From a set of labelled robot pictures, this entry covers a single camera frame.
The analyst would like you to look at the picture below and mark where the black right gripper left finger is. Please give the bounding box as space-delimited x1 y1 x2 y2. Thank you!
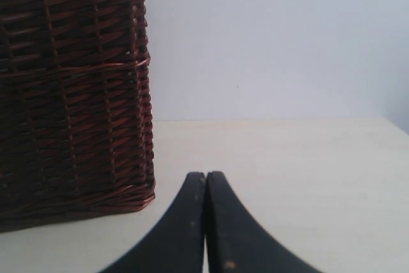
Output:
103 172 206 273

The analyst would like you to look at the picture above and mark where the brown wicker basket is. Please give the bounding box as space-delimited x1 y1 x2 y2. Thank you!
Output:
1 0 155 232

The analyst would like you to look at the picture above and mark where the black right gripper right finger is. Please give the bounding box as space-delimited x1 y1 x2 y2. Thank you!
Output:
206 171 318 272

